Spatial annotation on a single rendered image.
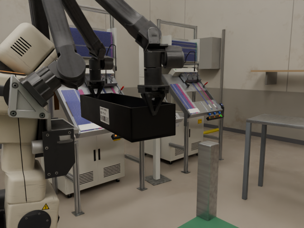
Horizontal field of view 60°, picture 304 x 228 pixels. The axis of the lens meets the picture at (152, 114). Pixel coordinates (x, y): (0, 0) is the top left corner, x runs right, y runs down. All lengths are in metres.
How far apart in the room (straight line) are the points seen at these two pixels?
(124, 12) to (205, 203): 0.61
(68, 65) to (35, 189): 0.44
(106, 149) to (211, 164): 2.40
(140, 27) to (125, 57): 5.06
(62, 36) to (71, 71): 0.12
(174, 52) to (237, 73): 4.80
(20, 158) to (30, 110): 0.25
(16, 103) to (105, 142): 2.11
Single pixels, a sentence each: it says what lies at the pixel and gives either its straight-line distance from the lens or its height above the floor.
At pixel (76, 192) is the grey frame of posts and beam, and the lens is 2.46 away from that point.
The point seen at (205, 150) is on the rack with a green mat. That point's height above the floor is 1.09.
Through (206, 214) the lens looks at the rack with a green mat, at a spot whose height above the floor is 0.96.
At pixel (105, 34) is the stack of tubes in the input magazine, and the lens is 2.95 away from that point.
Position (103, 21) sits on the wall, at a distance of 5.70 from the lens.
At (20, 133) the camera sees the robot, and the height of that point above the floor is 1.04.
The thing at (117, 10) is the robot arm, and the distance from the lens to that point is 0.89.
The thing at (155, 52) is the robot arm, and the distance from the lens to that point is 0.83.
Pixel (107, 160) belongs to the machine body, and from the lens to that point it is 2.90.
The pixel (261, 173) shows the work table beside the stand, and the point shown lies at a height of 0.16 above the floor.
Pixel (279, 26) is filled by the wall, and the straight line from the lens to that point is 5.36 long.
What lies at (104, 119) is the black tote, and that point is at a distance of 1.05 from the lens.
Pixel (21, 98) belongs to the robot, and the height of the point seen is 1.16.
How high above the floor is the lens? 1.23
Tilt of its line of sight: 9 degrees down
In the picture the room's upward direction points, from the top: straight up
